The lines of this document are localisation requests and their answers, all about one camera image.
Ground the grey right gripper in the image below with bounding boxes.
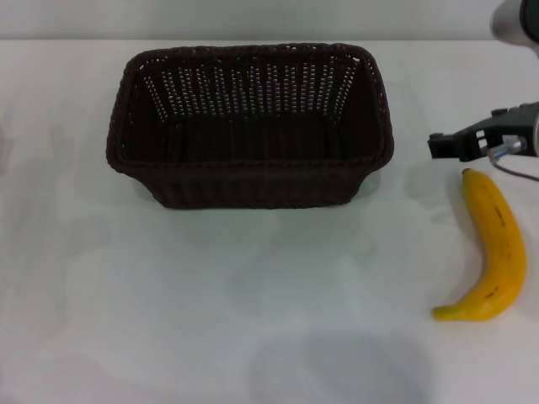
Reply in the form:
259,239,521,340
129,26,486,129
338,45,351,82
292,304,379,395
428,100,539,163

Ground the dark brown woven basket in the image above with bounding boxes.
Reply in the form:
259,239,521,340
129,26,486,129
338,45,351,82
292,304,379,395
104,41,396,210

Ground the yellow banana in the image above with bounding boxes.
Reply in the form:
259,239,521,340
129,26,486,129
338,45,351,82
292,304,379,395
432,167,528,323

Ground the grey cable with metal plug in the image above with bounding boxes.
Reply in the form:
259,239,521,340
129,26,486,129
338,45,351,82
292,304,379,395
487,136,539,183

